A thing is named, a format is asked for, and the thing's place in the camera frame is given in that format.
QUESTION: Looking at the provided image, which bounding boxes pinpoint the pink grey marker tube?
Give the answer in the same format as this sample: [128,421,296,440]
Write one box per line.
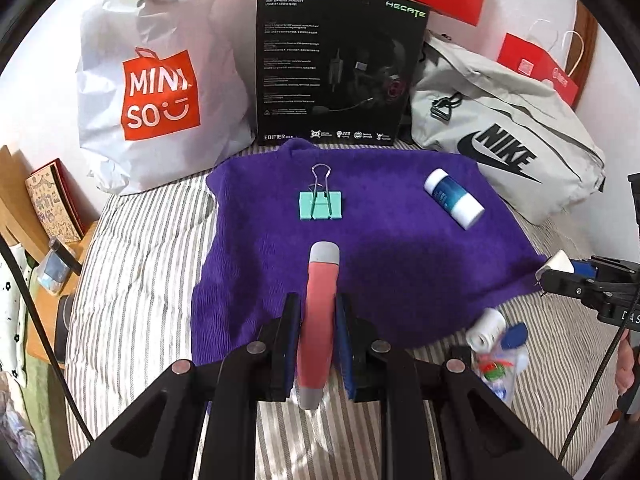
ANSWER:
[296,240,340,411]

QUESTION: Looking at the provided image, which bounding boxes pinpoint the white USB charger cube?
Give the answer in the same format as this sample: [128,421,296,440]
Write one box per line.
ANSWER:
[535,250,575,282]

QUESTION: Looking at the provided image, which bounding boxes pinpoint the person right hand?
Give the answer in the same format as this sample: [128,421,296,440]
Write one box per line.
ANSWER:
[615,330,634,394]

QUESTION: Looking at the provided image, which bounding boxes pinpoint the purple towel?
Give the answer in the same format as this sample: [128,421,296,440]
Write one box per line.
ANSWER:
[191,139,542,364]

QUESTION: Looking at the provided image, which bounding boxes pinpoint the teal binder clip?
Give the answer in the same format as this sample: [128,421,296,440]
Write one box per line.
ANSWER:
[298,162,343,220]

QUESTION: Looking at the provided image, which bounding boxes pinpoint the white tape roll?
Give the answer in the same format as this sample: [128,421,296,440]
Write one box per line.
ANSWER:
[465,308,506,354]

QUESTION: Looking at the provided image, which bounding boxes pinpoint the clear pill bottle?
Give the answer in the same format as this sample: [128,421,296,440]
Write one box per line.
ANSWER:
[473,346,529,406]

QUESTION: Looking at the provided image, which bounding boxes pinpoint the white blue cylindrical bottle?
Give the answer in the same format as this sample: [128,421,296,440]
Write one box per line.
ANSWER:
[423,168,485,231]

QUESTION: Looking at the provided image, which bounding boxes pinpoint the grey Nike bag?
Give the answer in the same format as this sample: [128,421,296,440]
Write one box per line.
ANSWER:
[410,32,605,224]

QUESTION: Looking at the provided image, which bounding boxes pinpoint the black headset box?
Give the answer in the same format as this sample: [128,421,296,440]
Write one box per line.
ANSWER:
[255,0,430,146]

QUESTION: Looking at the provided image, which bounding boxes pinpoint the red paper bag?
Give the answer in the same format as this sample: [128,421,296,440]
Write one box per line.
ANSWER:
[497,18,587,107]

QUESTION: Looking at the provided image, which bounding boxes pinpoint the patterned book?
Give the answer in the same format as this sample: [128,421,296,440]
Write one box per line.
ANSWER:
[25,158,86,244]

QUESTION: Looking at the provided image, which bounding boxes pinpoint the white Miniso shopping bag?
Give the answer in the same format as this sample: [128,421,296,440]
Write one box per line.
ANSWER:
[77,0,256,195]

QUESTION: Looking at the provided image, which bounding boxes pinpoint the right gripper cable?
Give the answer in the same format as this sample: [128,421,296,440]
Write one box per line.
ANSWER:
[556,284,640,463]

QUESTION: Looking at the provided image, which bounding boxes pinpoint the black cable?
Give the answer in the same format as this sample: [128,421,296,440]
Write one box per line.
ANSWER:
[0,233,96,444]

